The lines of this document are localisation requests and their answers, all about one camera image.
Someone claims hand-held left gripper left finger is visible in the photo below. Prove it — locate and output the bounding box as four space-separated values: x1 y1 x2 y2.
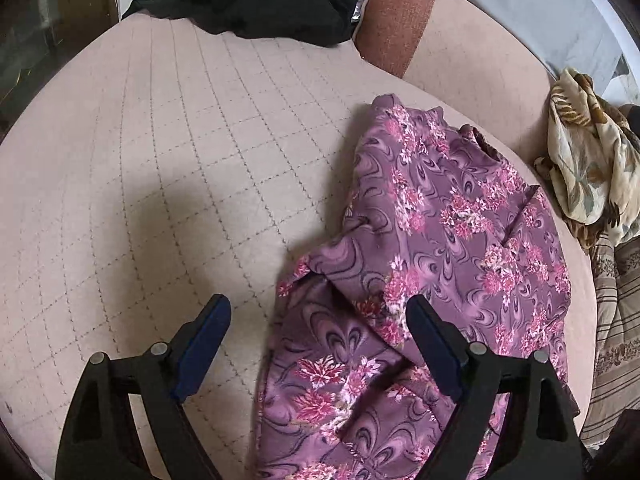
56 294 232 480

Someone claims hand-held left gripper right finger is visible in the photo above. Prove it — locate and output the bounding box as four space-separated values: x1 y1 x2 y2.
406 294 591 480

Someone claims purple floral garment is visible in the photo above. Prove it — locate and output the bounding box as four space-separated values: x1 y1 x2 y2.
245 93 581 480

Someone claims striped brown blanket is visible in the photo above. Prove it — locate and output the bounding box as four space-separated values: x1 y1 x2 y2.
580 232 640 448

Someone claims pink quilted sofa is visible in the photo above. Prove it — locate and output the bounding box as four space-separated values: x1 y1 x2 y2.
0 0 598 480

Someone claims beige leaf print cloth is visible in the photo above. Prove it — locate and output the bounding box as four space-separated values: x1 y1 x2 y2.
533 67 640 251

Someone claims rust brown cushion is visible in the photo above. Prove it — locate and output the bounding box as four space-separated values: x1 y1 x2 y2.
353 0 438 80

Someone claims light grey sheet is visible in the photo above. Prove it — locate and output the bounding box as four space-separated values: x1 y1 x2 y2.
440 0 632 92

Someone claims black cloth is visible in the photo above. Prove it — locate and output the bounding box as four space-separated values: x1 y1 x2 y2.
121 0 361 49

